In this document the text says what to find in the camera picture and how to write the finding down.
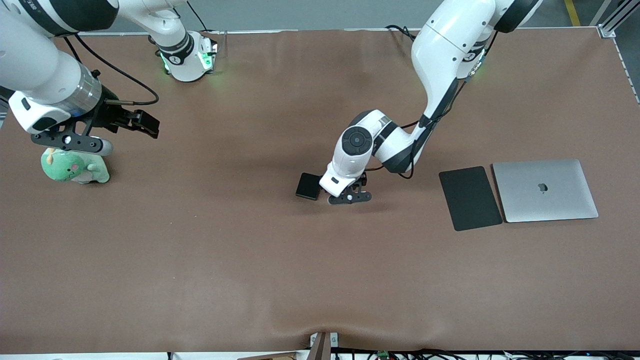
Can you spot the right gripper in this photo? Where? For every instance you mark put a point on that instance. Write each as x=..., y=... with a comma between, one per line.
x=111, y=116

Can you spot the black phone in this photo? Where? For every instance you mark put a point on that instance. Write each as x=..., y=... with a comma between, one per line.
x=307, y=186

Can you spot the aluminium frame profile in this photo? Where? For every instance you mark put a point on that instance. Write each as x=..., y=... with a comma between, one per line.
x=612, y=22

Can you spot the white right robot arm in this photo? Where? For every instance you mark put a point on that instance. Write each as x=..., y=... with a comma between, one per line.
x=35, y=60

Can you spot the black mouse pad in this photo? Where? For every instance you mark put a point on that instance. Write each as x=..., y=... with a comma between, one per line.
x=470, y=198

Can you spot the brown table cover mat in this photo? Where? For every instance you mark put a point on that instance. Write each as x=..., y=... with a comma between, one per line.
x=320, y=275

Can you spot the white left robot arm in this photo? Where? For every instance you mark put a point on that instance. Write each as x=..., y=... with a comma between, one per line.
x=445, y=45

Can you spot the silver laptop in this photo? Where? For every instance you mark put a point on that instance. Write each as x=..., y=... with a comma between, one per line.
x=545, y=190

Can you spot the green dinosaur plush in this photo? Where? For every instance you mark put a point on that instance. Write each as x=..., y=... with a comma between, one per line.
x=67, y=167

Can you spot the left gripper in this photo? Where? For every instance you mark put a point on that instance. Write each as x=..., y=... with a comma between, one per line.
x=363, y=180

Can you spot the metal table edge bracket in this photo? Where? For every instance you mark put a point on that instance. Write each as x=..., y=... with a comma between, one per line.
x=322, y=345

